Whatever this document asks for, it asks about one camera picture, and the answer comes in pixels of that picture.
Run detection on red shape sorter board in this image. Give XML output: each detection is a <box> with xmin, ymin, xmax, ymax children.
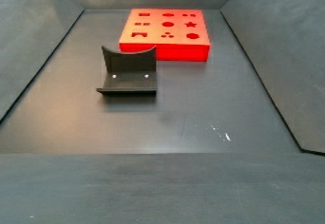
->
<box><xmin>119</xmin><ymin>9</ymin><xmax>212</xmax><ymax>62</ymax></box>

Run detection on black curved holder stand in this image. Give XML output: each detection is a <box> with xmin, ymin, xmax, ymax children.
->
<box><xmin>97</xmin><ymin>47</ymin><xmax>158</xmax><ymax>95</ymax></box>

